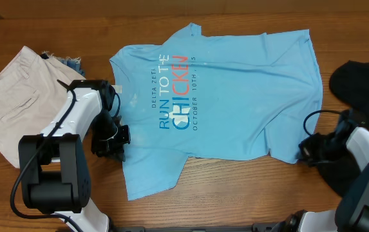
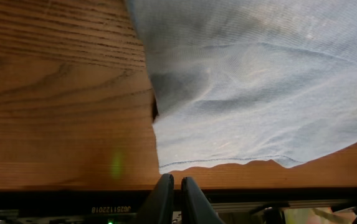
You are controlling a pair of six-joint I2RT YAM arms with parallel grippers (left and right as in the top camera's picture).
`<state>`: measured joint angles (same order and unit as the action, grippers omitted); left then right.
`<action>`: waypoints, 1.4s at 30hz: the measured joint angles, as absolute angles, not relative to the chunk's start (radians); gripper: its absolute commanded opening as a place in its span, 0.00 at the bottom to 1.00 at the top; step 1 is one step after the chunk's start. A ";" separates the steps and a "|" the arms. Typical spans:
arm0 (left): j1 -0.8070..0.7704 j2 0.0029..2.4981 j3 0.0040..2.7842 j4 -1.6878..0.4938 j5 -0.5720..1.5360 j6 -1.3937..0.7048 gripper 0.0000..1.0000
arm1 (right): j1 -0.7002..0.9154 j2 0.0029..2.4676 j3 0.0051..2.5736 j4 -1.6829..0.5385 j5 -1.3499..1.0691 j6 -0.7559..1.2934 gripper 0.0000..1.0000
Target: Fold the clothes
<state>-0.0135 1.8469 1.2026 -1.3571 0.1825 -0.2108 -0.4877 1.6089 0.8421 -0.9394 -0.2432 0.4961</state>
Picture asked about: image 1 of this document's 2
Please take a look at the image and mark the light blue printed t-shirt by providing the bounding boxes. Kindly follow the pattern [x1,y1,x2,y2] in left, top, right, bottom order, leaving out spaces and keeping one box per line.
[109,23,323,200]

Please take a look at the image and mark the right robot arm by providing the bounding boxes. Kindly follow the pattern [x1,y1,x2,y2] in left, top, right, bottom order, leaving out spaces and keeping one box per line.
[272,110,369,231]

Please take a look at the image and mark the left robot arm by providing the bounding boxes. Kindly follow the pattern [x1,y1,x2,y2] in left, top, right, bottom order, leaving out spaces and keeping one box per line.
[10,80,131,232]

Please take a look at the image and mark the black t-shirt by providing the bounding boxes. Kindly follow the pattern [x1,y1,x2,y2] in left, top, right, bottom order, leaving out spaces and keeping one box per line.
[319,53,369,197]

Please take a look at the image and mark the folded denim shorts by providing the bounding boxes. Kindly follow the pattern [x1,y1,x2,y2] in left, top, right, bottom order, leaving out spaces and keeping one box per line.
[40,51,85,77]

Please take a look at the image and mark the folded beige shorts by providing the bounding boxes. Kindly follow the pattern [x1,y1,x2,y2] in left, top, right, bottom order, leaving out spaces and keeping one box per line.
[0,46,84,168]

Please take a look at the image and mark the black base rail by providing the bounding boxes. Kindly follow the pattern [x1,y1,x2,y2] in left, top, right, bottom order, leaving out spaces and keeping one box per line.
[112,222,276,232]

